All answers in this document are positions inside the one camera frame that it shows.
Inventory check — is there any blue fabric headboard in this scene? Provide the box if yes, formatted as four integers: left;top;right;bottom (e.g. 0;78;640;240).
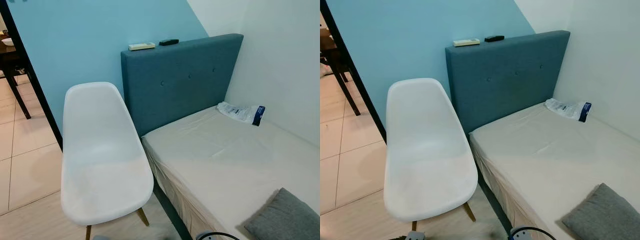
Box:
445;30;571;135
120;33;244;137

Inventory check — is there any clear plastic packet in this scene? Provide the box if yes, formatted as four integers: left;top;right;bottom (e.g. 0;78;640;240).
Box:
544;98;592;123
216;101;266;127

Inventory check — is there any grey pillow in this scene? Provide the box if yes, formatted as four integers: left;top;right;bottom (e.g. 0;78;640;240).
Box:
243;187;321;240
561;183;640;240

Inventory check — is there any cream sheeted mattress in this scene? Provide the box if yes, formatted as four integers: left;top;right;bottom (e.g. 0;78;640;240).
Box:
469;100;640;240
141;102;321;240

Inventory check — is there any dark wooden table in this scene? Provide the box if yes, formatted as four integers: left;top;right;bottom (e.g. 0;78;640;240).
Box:
0;30;32;121
320;27;362;117

